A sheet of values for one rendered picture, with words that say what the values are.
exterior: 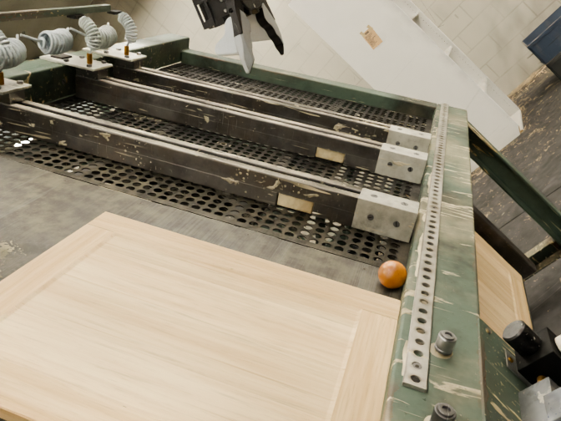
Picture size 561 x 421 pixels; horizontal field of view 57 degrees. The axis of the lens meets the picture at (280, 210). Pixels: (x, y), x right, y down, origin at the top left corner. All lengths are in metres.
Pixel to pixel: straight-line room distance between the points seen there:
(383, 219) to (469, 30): 4.72
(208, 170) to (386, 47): 3.34
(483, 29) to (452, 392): 5.17
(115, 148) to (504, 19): 4.84
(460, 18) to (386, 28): 1.48
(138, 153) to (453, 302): 0.77
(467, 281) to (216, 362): 0.46
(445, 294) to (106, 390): 0.53
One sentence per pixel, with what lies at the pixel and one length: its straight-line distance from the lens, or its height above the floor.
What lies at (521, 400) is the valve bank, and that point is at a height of 0.74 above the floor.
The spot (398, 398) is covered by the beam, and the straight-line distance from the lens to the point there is 0.68.
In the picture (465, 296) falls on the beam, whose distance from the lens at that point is 0.91.
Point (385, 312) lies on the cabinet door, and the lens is 0.86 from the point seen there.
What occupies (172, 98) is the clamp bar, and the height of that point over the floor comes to 1.56.
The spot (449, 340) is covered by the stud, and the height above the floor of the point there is 0.86.
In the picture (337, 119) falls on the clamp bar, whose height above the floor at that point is 1.16.
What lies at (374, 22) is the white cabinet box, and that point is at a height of 1.43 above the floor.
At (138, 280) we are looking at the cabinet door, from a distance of 0.85.
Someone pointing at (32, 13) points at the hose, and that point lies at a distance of 1.62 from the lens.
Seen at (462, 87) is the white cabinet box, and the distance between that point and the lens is 4.40.
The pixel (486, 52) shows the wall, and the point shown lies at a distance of 5.76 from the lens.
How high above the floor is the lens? 1.19
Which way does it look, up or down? 3 degrees down
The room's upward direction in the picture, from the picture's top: 47 degrees counter-clockwise
